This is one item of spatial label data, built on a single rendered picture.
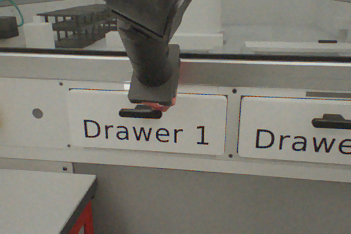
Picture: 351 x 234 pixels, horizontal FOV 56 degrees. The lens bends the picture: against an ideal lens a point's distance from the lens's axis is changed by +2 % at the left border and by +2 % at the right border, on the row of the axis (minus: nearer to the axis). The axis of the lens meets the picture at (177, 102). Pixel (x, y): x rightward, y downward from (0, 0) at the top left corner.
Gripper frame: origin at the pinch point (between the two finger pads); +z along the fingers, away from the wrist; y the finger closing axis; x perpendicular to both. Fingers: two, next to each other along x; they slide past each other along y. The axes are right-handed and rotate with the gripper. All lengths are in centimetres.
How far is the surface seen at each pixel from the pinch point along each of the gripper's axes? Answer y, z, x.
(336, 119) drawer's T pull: -1.7, -0.3, -27.8
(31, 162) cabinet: -9.3, 14.2, 28.8
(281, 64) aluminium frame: 6.3, -3.0, -19.4
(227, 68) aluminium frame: 5.5, -2.5, -10.8
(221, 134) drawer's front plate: -3.4, 5.1, -10.4
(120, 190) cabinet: -12.3, 18.6, 9.9
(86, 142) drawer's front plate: -6.5, 7.1, 14.9
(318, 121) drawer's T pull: -2.4, -0.6, -25.1
